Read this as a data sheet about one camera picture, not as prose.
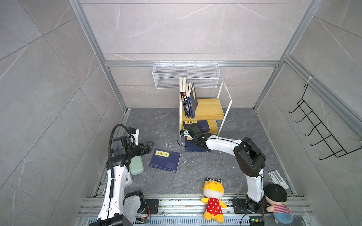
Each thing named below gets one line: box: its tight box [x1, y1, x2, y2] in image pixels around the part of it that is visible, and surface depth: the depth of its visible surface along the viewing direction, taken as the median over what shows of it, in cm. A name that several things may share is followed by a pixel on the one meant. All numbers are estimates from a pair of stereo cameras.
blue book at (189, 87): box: [186, 82, 195, 119], surface depth 80 cm
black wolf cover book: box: [181, 77, 190, 118], surface depth 79 cm
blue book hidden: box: [148, 148, 181, 173], surface depth 92 cm
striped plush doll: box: [263, 183, 295, 225], surface depth 71 cm
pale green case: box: [129, 155, 144, 176], surface depth 86 cm
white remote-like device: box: [267, 169, 290, 190], surface depth 84 cm
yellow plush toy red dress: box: [200, 177, 228, 224], surface depth 73 cm
